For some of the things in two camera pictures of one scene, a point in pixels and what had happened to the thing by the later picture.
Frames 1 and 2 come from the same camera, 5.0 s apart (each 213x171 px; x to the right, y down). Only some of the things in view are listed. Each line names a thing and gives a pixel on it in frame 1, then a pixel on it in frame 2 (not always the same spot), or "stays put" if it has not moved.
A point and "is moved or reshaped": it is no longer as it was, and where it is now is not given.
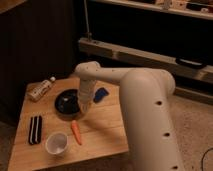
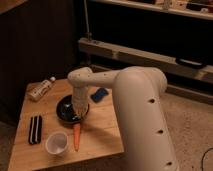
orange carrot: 75,131 is moved or reshaped
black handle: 189,62 stays put
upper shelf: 201,9 stays put
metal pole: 89,34 stays put
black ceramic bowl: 66,104 is moved or reshaped
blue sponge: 99,93 stays put
